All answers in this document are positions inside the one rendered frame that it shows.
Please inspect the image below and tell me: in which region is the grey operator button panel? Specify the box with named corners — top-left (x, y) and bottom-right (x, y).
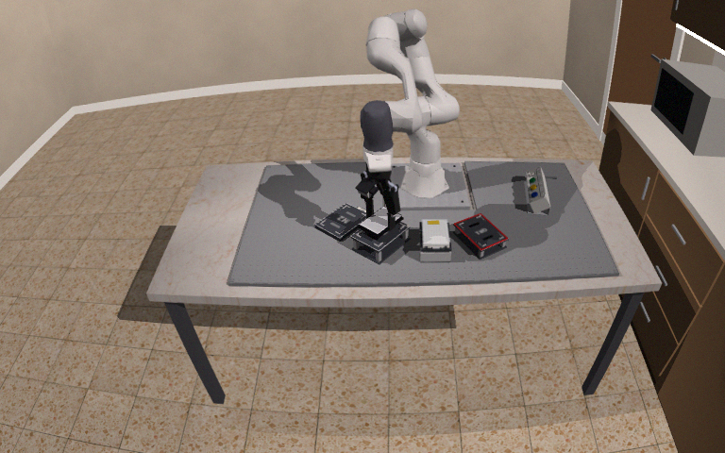
top-left (524, 166), bottom-right (557, 216)

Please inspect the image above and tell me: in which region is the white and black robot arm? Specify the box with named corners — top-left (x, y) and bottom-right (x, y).
top-left (360, 9), bottom-right (460, 198)

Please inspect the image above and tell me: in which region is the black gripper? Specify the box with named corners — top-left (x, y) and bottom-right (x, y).
top-left (361, 164), bottom-right (400, 231)

